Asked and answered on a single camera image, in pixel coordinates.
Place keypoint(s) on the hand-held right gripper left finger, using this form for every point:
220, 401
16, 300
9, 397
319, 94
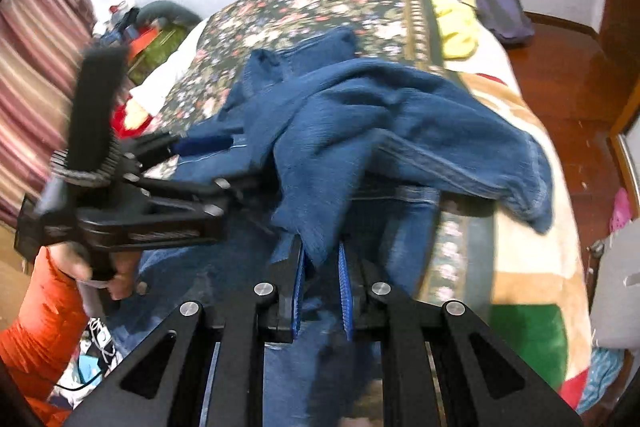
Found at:
297, 292

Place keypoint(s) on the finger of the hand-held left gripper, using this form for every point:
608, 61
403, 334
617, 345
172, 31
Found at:
200, 189
205, 145

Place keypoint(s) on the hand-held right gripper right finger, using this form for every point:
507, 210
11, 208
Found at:
346, 294

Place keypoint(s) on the blue denim jeans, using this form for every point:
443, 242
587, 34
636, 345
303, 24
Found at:
350, 122

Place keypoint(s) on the person's left forearm orange sleeve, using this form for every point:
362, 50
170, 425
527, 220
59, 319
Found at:
40, 332

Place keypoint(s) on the person's left hand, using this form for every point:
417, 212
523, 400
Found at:
122, 274

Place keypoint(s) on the red plush cloth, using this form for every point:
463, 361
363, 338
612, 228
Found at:
131, 122

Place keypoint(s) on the white cloth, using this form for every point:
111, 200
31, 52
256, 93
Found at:
165, 77

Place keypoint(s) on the red striped curtain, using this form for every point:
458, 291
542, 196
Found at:
35, 57

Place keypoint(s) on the orange packet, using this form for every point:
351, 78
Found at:
145, 41

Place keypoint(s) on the blue clutter pile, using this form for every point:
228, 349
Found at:
120, 29

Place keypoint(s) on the green bag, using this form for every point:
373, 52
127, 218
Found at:
160, 52

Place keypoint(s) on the grey rolled cloth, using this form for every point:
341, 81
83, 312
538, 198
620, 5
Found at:
167, 9

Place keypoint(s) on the dark floral blanket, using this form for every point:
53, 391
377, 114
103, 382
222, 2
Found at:
310, 2

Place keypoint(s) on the beige patchwork blanket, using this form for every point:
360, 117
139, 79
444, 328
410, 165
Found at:
530, 257

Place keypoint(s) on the teal patterned cloth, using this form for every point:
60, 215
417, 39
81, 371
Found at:
600, 374

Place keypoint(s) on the yellow cloth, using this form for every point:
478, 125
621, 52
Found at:
455, 32

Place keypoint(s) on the white bed sheet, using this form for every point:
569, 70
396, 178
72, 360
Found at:
495, 52

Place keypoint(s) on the pink bag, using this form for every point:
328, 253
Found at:
621, 209

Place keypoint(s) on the purple backpack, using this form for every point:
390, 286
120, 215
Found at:
502, 12

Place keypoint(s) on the wooden cabinet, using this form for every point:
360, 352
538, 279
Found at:
627, 122

